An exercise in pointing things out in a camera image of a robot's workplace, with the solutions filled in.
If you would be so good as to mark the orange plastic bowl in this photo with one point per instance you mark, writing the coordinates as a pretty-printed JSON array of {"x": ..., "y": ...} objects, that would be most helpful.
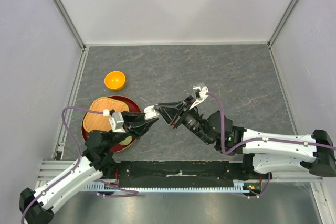
[{"x": 115, "y": 80}]

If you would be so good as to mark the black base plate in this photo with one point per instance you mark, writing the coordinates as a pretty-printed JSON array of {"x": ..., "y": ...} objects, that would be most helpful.
[{"x": 181, "y": 174}]

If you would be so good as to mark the white oval charging case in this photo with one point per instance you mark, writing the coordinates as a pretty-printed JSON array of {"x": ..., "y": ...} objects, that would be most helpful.
[{"x": 150, "y": 112}]

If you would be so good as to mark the dark red round tray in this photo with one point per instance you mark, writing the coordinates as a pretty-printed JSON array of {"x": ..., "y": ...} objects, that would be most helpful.
[{"x": 133, "y": 107}]

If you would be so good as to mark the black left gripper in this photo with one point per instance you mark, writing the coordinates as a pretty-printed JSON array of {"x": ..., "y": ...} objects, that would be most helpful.
[{"x": 136, "y": 125}]

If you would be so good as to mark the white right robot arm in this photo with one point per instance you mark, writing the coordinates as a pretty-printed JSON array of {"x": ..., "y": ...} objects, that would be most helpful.
[{"x": 262, "y": 152}]

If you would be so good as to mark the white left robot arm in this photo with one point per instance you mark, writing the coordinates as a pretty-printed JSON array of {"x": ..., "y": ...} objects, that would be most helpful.
[{"x": 94, "y": 163}]

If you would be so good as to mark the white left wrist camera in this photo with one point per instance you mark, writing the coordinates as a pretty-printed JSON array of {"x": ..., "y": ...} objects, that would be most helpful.
[{"x": 115, "y": 119}]

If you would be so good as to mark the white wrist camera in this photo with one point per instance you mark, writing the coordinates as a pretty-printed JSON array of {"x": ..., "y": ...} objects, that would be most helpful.
[
  {"x": 200, "y": 91},
  {"x": 115, "y": 119}
]

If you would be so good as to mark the pale green mug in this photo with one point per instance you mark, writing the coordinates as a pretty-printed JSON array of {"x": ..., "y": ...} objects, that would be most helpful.
[{"x": 126, "y": 141}]

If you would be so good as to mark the slotted cable duct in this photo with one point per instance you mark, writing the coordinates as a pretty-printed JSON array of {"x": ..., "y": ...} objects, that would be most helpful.
[{"x": 237, "y": 187}]

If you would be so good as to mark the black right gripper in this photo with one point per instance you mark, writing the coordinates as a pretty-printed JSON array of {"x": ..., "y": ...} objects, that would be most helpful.
[{"x": 169, "y": 111}]

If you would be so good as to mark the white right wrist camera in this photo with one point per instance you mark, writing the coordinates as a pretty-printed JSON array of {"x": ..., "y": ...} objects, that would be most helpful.
[{"x": 200, "y": 91}]

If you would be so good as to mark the woven bamboo tray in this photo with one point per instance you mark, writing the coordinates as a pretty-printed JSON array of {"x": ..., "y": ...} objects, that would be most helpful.
[{"x": 94, "y": 121}]

